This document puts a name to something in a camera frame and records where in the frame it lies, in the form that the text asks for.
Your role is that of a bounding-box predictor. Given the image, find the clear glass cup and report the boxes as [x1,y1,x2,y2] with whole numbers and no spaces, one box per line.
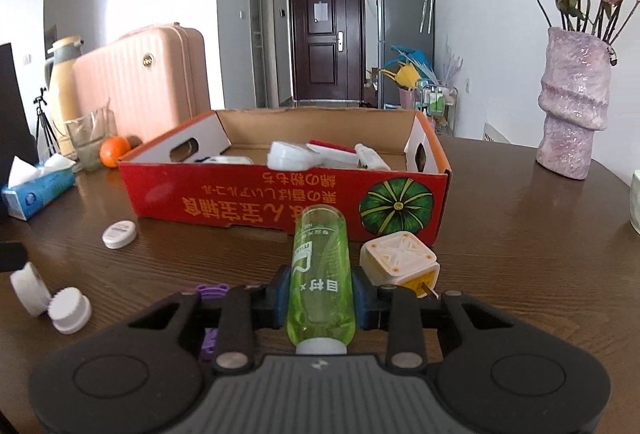
[65,106,119,173]

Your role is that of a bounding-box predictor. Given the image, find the white yellow plug adapter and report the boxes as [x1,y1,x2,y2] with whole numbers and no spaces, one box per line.
[359,231,441,301]

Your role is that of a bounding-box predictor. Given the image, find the small white spray bottle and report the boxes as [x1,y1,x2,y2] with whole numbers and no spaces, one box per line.
[355,144,392,171]

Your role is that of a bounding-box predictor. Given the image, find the black tripod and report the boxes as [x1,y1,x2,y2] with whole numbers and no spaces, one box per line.
[32,88,59,160]

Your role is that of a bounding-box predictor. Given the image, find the yellow grey thermos jug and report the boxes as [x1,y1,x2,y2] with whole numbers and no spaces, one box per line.
[46,36,89,159]

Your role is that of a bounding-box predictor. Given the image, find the pink ceramic vase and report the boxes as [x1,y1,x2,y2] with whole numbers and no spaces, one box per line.
[536,27,614,181]

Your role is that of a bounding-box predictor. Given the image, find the blue plastic bag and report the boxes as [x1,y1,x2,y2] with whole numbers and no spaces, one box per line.
[390,44,436,80]

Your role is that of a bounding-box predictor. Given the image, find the grey refrigerator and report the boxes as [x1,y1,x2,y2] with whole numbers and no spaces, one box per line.
[376,0,436,111]

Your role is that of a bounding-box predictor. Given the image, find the yellow bag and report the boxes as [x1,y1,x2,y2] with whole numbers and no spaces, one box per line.
[380,64,419,90]

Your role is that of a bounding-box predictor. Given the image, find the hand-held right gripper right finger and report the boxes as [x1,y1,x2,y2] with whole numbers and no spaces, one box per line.
[352,265,507,373]

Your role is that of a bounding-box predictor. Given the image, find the purple bottle cap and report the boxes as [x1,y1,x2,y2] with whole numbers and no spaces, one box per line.
[196,283,232,362]

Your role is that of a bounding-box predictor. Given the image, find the small trolley with bottles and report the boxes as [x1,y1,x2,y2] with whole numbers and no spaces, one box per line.
[415,84,459,135]

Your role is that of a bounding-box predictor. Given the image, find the orange tangerine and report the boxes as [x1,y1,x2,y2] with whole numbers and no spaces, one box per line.
[99,135,132,169]

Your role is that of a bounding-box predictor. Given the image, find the red cardboard box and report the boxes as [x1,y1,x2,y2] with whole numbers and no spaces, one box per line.
[117,108,454,245]

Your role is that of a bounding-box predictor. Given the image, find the dark brown entrance door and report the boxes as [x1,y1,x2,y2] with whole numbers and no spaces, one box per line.
[287,0,366,102]

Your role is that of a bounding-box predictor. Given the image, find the white ribbed cap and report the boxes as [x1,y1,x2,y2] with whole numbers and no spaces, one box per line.
[47,286,94,335]

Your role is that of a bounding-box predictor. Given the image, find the white ceramic cup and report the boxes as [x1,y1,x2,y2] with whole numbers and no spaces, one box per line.
[629,170,640,235]

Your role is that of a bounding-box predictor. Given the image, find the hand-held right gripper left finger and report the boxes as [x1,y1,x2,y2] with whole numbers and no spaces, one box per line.
[127,265,293,374]

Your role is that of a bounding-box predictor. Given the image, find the blue tissue pack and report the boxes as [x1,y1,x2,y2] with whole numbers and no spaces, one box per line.
[0,155,77,221]

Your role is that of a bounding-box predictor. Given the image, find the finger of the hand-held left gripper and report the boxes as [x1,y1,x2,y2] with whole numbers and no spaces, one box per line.
[0,240,29,274]

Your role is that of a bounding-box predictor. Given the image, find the pale decorative twigs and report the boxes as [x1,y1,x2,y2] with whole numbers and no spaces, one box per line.
[440,41,464,85]

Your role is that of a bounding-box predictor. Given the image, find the white round lid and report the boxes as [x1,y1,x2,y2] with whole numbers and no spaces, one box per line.
[102,220,139,249]

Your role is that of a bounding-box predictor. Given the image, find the grey interior door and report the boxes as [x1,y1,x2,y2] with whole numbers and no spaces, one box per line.
[248,0,281,110]

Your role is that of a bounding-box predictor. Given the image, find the red and white lint brush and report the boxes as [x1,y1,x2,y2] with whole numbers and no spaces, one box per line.
[267,140,362,171]

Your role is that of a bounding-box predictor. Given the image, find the pink suitcase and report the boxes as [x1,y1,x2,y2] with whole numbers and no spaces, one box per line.
[72,22,211,147]

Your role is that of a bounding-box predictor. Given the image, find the green spray bottle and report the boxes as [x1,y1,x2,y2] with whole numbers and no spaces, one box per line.
[286,205,358,356]

